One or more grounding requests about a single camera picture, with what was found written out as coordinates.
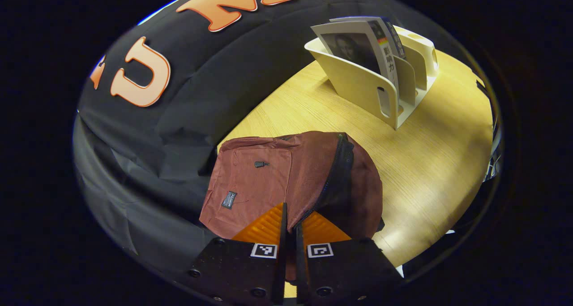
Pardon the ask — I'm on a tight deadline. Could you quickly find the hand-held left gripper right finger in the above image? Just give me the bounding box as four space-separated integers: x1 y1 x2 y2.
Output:
293 211 403 306

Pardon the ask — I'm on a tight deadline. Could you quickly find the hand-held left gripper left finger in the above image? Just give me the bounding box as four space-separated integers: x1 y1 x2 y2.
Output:
186 202 288 304

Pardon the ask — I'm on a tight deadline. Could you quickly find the dark red schoolbag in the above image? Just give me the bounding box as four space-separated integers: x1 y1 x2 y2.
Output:
199 131 385 284

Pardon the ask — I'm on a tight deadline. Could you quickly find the white plastic bookshelf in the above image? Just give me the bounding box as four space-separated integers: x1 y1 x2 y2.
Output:
304 25 439 131

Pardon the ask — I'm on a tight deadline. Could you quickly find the white portrait cover book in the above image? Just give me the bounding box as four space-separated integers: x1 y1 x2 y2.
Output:
311 20 400 96

